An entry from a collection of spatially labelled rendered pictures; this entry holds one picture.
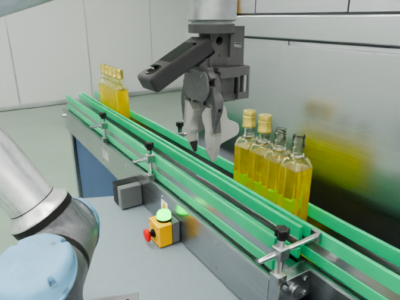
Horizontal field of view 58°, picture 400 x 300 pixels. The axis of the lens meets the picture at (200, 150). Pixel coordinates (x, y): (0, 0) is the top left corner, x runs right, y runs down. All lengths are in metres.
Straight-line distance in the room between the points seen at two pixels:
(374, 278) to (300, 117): 0.44
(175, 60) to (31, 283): 0.36
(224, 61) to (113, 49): 6.24
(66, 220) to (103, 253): 0.46
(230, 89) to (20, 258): 0.41
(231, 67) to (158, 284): 0.62
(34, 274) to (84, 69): 6.17
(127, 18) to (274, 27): 5.90
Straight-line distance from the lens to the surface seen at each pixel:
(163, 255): 1.08
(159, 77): 0.52
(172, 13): 7.26
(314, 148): 0.99
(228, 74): 0.57
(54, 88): 6.59
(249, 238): 0.86
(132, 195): 1.31
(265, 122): 0.91
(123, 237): 1.18
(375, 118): 0.87
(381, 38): 0.87
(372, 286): 0.79
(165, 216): 1.08
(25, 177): 0.67
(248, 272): 0.87
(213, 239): 0.95
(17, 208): 0.68
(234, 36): 0.59
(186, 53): 0.54
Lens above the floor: 1.39
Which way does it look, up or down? 20 degrees down
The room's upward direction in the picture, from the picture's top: straight up
